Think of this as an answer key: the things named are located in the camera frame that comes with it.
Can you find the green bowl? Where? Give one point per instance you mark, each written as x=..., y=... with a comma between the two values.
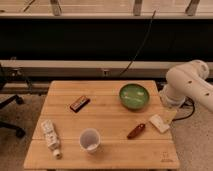
x=134, y=96

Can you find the white sponge block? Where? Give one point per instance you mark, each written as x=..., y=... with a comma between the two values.
x=159, y=124

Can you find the white tube bottle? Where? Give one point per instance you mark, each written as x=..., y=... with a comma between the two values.
x=51, y=137

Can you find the white plastic cup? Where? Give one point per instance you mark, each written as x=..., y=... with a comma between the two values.
x=89, y=140

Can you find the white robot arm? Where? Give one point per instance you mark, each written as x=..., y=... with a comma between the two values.
x=188, y=80

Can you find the red brown marker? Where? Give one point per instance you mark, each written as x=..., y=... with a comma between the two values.
x=136, y=131

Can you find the dark brown eraser block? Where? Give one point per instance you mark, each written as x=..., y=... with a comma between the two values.
x=79, y=104

